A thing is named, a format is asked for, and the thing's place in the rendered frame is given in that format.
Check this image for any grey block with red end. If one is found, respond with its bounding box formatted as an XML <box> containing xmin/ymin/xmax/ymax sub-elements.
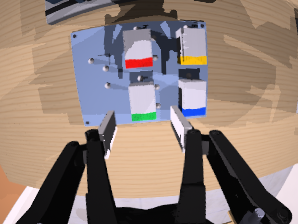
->
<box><xmin>123</xmin><ymin>29</ymin><xmax>153</xmax><ymax>69</ymax></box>

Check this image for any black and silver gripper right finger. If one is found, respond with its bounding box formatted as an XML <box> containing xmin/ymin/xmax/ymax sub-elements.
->
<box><xmin>171</xmin><ymin>105</ymin><xmax>292</xmax><ymax>224</ymax></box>

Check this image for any white block with blue end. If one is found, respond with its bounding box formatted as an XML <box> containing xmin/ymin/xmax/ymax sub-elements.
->
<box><xmin>178</xmin><ymin>79</ymin><xmax>206</xmax><ymax>116</ymax></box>

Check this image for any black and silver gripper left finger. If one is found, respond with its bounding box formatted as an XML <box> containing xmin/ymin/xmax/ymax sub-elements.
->
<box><xmin>15</xmin><ymin>110</ymin><xmax>118</xmax><ymax>224</ymax></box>

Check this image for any grey block with green end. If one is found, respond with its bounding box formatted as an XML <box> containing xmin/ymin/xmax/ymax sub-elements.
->
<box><xmin>128</xmin><ymin>81</ymin><xmax>156</xmax><ymax>121</ymax></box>

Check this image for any grey block with yellow end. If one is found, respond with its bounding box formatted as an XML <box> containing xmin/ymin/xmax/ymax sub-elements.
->
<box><xmin>176</xmin><ymin>28</ymin><xmax>207</xmax><ymax>65</ymax></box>

